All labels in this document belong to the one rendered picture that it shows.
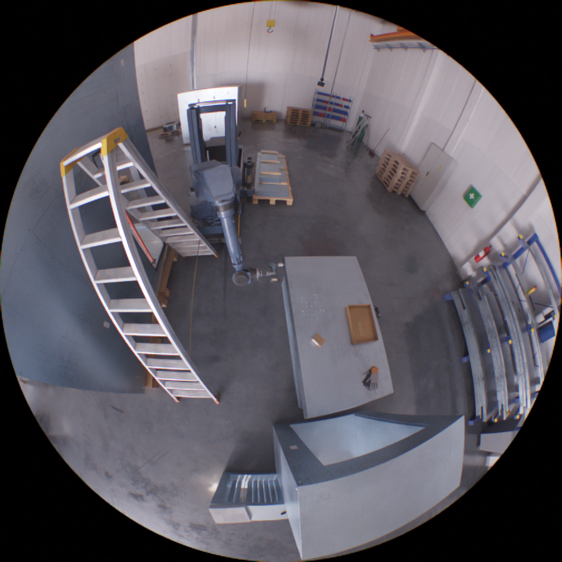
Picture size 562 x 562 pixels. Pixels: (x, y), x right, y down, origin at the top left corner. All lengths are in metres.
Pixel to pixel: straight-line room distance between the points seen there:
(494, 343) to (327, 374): 3.48
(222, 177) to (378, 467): 2.19
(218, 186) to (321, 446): 2.90
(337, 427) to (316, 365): 1.03
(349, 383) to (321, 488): 1.20
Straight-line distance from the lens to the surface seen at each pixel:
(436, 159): 6.55
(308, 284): 2.12
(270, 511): 2.12
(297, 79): 11.74
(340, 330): 2.03
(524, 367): 4.48
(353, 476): 1.12
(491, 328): 4.43
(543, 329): 4.39
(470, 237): 5.81
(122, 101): 2.43
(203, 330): 2.63
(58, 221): 1.68
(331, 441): 2.61
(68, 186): 1.22
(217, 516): 2.15
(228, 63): 11.85
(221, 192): 1.69
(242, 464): 2.69
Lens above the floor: 2.44
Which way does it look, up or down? 59 degrees down
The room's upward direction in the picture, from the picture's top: 13 degrees clockwise
